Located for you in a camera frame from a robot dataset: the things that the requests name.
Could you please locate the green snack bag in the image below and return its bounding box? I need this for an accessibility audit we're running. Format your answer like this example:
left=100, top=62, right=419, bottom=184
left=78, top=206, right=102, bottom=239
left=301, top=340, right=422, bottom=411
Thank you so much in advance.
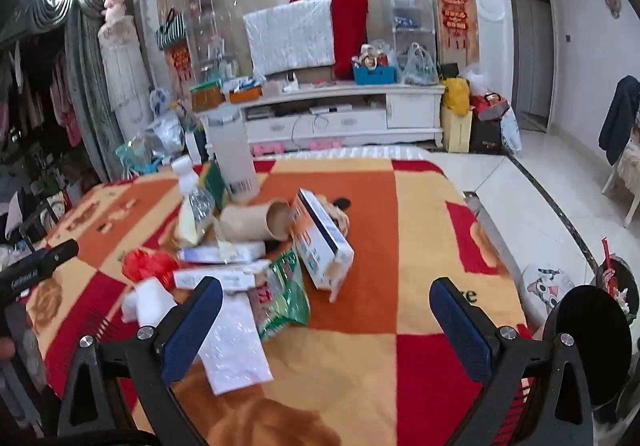
left=252, top=250, right=311, bottom=342

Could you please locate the cat print round stool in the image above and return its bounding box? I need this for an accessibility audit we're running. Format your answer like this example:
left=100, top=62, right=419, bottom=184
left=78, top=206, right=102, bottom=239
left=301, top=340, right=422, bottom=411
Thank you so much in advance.
left=520, top=263, right=576, bottom=327

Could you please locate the red cloth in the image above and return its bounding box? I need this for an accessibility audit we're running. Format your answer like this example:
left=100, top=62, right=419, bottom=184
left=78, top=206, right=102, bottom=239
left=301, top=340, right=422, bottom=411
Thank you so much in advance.
left=290, top=0, right=368, bottom=80

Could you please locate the white plastic packet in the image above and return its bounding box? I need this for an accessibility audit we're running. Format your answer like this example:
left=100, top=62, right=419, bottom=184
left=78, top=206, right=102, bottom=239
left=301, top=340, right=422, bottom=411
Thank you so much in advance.
left=197, top=293, right=275, bottom=396

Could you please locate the small red hanging decoration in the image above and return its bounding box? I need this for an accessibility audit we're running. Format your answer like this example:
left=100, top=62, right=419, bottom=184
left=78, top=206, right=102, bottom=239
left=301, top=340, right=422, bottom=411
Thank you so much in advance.
left=170, top=43, right=193, bottom=81

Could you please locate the brown box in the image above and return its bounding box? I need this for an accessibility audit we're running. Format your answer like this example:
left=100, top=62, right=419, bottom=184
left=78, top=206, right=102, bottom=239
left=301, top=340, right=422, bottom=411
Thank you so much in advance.
left=191, top=88, right=223, bottom=113

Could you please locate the row of hanging clothes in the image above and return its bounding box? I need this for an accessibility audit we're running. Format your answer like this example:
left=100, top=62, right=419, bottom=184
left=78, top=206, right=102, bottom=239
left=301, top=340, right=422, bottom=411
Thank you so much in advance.
left=0, top=40, right=83, bottom=147

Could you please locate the lace covered air conditioner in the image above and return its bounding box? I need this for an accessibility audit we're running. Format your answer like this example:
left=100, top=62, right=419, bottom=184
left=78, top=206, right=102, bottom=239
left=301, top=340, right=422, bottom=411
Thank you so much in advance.
left=97, top=16, right=153, bottom=137

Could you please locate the beige paper bag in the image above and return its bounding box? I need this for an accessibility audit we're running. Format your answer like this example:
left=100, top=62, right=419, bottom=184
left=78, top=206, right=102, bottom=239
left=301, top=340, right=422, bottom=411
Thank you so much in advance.
left=441, top=103, right=473, bottom=154

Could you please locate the long red wrapper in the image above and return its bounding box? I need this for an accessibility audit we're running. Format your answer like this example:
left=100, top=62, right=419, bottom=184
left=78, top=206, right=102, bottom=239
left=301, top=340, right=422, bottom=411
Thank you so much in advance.
left=600, top=238, right=621, bottom=291

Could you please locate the black round bin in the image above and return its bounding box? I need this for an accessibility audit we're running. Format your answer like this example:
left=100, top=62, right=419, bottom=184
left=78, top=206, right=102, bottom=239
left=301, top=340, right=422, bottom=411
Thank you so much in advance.
left=542, top=284, right=632, bottom=419

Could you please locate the grey curtain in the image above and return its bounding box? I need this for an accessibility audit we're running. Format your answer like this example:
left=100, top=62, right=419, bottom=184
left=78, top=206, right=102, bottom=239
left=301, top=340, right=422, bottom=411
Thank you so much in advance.
left=0, top=0, right=151, bottom=181

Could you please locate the flat white box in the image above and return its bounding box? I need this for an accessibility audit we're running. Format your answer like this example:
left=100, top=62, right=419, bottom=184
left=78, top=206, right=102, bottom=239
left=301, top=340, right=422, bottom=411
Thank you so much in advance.
left=177, top=241, right=266, bottom=263

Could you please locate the striped tote bag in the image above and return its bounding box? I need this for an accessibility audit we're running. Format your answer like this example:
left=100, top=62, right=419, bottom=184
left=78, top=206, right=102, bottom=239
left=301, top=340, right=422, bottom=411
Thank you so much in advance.
left=156, top=8, right=187, bottom=50

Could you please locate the white plastic bag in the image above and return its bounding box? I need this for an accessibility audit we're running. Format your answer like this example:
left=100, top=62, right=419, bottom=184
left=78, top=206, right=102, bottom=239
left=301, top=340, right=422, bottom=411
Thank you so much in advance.
left=500, top=110, right=523, bottom=154

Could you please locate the crumpled clear plastic bag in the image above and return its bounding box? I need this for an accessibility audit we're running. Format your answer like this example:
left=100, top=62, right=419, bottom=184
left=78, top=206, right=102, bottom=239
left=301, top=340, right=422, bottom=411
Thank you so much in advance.
left=145, top=113, right=186, bottom=159

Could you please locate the tall clear acrylic shelf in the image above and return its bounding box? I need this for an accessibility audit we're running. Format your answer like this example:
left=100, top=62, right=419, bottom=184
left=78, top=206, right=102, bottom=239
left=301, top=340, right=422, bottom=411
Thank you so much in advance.
left=352, top=0, right=438, bottom=76

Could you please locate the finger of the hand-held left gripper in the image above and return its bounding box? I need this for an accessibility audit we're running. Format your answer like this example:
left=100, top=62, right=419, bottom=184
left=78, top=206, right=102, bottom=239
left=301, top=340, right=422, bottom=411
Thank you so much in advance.
left=44, top=239, right=80, bottom=269

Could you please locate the clear plastic water bottle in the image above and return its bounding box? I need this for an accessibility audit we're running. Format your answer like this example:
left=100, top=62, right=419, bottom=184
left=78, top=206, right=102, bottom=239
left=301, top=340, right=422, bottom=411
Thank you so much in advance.
left=171, top=157, right=221, bottom=241

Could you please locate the clear plastic shopping bag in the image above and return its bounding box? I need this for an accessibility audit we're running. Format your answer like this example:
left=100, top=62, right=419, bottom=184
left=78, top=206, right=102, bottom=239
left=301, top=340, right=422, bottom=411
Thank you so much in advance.
left=400, top=43, right=440, bottom=85

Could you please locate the white TV cabinet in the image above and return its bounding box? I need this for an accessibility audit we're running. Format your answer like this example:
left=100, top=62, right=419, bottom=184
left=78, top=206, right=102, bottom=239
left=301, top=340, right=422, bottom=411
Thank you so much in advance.
left=197, top=83, right=446, bottom=157

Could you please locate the blue white medicine box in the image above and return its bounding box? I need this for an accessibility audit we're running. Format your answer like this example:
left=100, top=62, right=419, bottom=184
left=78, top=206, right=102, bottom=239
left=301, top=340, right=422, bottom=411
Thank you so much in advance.
left=290, top=188, right=355, bottom=303

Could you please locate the black paper bag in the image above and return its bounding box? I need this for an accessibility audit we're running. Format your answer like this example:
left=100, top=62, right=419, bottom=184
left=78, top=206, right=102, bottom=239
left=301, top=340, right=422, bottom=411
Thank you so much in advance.
left=470, top=118, right=503, bottom=157

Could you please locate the long white medicine box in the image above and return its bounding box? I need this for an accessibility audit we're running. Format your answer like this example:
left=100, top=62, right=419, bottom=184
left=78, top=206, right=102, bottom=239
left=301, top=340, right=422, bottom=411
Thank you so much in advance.
left=173, top=260, right=271, bottom=291

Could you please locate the red gift bag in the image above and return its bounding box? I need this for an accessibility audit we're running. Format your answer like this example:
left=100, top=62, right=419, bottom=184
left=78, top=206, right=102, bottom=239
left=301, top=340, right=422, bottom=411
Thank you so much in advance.
left=472, top=92, right=511, bottom=121

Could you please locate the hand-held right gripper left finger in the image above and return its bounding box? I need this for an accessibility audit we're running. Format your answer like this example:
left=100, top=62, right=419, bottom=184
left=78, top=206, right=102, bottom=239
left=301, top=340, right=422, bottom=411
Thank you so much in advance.
left=56, top=276, right=224, bottom=446

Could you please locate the red plastic bag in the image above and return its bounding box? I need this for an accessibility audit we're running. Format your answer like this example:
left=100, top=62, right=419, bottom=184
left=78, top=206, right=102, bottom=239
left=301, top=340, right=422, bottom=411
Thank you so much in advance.
left=122, top=248, right=181, bottom=287

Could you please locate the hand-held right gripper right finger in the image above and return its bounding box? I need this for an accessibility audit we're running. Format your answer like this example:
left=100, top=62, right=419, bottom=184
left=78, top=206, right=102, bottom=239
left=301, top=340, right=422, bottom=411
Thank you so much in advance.
left=429, top=276, right=596, bottom=446

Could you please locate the dark jacket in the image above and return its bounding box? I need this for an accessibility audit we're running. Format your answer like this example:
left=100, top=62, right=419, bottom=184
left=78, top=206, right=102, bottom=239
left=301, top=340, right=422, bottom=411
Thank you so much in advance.
left=598, top=76, right=640, bottom=167

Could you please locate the white cloth covered TV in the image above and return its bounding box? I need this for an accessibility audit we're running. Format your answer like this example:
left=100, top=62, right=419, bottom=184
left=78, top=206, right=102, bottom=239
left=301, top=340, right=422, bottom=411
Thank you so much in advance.
left=243, top=0, right=335, bottom=76

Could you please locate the lined waste basket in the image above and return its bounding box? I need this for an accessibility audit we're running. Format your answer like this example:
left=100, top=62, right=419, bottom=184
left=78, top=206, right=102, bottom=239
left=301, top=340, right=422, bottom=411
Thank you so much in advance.
left=590, top=238, right=640, bottom=321

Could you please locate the blue basket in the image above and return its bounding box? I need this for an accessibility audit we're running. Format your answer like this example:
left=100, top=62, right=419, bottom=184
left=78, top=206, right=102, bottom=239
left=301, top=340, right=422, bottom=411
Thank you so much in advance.
left=353, top=64, right=397, bottom=85

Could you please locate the brown cardboard tube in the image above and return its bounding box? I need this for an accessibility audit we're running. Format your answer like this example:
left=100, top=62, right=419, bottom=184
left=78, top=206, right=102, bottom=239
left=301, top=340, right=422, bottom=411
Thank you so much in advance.
left=220, top=197, right=293, bottom=243

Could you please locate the white dining chair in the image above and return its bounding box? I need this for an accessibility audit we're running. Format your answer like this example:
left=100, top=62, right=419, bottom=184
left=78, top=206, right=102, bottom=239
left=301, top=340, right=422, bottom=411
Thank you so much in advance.
left=602, top=76, right=640, bottom=229

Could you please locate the tall white box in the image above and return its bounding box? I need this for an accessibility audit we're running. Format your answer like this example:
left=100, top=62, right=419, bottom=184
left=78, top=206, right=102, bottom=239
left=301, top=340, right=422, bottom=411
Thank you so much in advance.
left=205, top=113, right=261, bottom=204

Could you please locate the beige paper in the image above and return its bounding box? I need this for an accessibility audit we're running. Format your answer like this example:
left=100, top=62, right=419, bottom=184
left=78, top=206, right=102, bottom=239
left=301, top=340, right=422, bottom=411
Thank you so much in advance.
left=315, top=195, right=353, bottom=237

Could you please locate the white tissue wad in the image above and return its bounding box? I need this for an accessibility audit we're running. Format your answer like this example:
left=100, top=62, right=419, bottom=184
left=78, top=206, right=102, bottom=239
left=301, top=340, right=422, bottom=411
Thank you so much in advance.
left=121, top=278, right=178, bottom=327

